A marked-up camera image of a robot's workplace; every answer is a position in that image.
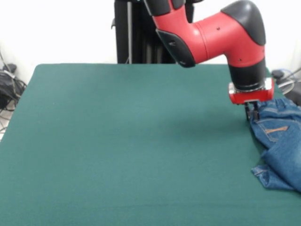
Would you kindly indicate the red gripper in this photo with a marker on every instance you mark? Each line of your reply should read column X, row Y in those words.
column 254, row 96

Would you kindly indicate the blue denim jeans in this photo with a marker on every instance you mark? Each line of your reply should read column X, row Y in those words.
column 282, row 141

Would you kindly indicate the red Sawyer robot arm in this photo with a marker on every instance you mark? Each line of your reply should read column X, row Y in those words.
column 211, row 35

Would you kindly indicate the dark green table cloth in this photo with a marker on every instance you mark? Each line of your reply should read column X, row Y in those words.
column 117, row 141

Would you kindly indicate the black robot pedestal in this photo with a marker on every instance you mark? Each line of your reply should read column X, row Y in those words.
column 122, row 35

